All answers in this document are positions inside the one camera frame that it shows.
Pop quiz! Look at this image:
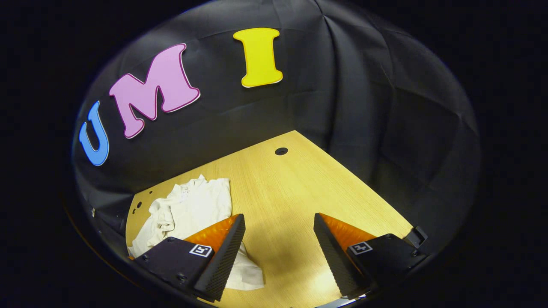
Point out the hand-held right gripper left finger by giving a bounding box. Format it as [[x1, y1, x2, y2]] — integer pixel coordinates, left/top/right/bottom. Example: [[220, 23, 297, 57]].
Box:
[[134, 213, 246, 302]]

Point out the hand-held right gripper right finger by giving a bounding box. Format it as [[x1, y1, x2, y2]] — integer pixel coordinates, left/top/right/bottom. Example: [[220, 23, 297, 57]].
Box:
[[313, 213, 429, 300]]

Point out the white garment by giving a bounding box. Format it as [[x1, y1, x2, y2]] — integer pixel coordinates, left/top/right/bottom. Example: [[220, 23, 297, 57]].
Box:
[[128, 174, 266, 291]]

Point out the black table clamp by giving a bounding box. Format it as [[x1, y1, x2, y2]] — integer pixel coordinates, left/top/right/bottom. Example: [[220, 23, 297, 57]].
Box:
[[405, 225, 429, 249]]

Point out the black backdrop cloth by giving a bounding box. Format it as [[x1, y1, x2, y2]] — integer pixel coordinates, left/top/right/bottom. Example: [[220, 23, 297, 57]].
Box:
[[71, 0, 480, 257]]

